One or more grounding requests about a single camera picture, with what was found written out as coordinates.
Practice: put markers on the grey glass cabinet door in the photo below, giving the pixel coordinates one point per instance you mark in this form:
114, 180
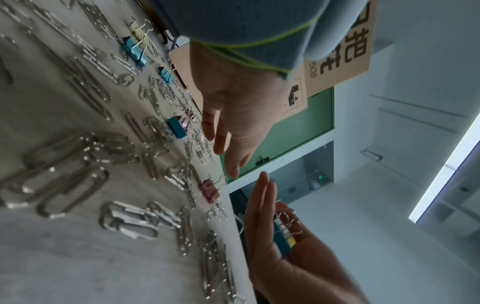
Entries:
300, 175

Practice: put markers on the white light strip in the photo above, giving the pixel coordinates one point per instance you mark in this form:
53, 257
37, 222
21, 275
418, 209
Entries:
446, 166

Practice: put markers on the tan cardboard box, black print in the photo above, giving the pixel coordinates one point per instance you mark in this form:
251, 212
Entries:
348, 59

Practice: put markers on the yellow binder clip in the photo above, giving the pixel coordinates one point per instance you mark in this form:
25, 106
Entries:
137, 31
291, 242

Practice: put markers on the person's right hand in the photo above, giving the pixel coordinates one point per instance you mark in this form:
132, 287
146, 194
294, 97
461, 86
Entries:
240, 98

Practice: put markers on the blue binder clip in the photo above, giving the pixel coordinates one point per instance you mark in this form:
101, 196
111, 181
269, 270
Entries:
281, 240
165, 74
134, 52
177, 127

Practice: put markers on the green cabinet panel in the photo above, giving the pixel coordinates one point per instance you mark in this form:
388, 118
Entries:
300, 124

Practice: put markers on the person's left hand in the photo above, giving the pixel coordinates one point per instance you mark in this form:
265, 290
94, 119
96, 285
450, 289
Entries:
296, 267

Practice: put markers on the small black clip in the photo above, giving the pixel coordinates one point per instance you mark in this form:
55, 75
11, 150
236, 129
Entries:
261, 161

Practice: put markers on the person's right forearm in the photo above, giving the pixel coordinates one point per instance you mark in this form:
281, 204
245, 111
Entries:
240, 23

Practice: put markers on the pile of silver paper clips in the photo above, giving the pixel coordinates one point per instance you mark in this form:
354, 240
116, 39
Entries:
93, 148

